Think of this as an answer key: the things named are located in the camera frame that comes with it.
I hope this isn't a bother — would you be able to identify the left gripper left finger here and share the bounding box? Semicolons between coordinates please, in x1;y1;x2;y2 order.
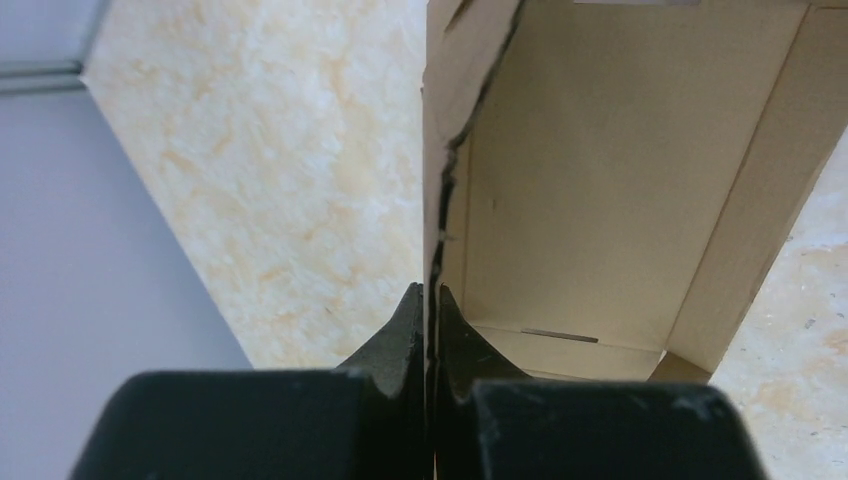
71;283;426;479

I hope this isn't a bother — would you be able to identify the brown cardboard box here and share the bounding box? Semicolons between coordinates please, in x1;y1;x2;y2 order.
421;0;848;480

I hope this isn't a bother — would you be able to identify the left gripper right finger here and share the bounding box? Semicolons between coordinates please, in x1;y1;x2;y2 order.
433;287;767;479

